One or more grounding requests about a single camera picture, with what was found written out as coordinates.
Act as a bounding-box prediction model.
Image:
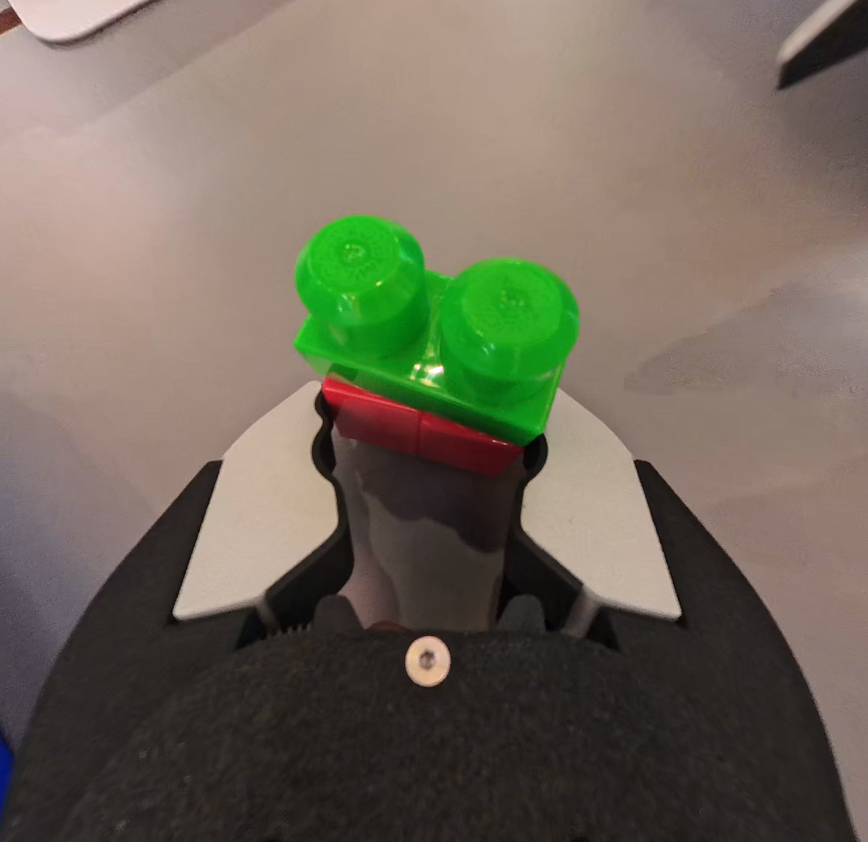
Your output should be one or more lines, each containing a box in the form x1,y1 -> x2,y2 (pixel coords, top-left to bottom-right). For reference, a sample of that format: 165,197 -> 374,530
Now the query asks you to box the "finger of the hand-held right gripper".
778,0 -> 868,87

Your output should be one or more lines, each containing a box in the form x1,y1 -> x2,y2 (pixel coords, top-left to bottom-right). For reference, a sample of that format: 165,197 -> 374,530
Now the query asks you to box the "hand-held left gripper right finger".
509,395 -> 683,626

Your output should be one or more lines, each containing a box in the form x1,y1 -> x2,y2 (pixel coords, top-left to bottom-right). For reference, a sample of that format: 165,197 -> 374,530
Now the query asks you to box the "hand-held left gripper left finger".
173,381 -> 356,623

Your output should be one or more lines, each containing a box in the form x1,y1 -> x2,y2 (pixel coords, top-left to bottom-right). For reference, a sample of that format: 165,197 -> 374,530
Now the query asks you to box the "green double toy block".
292,212 -> 581,443

